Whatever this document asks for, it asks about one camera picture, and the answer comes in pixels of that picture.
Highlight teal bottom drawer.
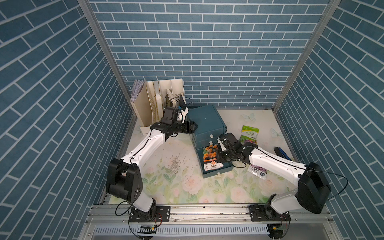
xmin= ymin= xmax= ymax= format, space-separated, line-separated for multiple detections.
xmin=196 ymin=144 xmax=234 ymax=179

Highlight teal drawer cabinet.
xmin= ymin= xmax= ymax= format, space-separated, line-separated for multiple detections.
xmin=187 ymin=105 xmax=227 ymax=150

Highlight green flower seed bag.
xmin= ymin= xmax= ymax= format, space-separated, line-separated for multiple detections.
xmin=240 ymin=126 xmax=259 ymax=144

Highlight orange marigold seed bag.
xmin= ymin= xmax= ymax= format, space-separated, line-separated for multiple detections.
xmin=203 ymin=144 xmax=224 ymax=172

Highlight purple flower seed bag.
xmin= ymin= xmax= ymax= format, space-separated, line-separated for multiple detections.
xmin=248 ymin=165 xmax=268 ymax=180

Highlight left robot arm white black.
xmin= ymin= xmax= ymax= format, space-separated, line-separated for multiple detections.
xmin=106 ymin=106 xmax=198 ymax=218

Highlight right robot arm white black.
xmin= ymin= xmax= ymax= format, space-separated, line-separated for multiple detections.
xmin=218 ymin=133 xmax=331 ymax=214

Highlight dark striped notebook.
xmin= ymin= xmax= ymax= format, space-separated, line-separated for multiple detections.
xmin=175 ymin=93 xmax=187 ymax=108

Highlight blue marker pen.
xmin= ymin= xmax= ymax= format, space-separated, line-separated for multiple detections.
xmin=274 ymin=147 xmax=292 ymax=161

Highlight white file organizer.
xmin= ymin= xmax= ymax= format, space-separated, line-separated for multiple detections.
xmin=131 ymin=79 xmax=185 ymax=136

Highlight purple folder stack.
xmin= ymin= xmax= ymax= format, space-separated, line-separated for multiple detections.
xmin=131 ymin=80 xmax=146 ymax=103

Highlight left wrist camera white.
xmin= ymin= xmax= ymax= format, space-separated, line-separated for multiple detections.
xmin=178 ymin=106 xmax=189 ymax=123

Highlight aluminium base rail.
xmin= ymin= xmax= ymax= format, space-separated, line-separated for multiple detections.
xmin=79 ymin=204 xmax=342 ymax=240

